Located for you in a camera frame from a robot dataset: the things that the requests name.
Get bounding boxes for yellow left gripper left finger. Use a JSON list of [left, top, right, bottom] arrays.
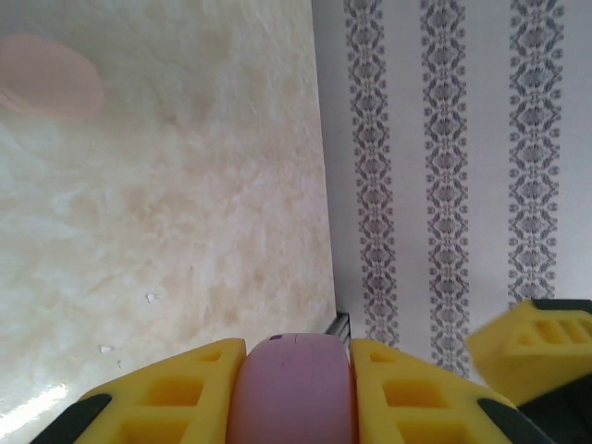
[[31, 337, 247, 444]]

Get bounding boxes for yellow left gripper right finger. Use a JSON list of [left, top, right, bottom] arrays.
[[349, 338, 552, 444]]

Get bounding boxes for pink earbud charging case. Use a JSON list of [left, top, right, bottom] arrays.
[[228, 332, 360, 444]]

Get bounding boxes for aluminium frame side rail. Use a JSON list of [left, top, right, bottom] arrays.
[[325, 312, 352, 347]]

